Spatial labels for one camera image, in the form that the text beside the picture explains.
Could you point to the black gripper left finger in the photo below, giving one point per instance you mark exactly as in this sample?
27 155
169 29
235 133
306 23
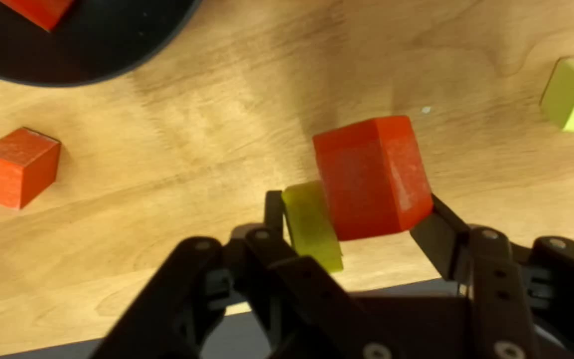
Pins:
187 301

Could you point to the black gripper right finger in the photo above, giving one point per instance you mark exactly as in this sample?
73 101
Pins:
506 293

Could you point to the thin yellow block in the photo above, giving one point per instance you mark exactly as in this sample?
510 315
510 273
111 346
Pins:
308 227

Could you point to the large red rectangular block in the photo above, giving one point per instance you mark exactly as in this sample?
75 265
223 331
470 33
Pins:
372 181

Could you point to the small red cube block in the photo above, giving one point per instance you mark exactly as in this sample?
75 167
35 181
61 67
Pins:
17 171

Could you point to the black round bowl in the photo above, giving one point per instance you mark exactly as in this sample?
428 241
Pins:
99 41

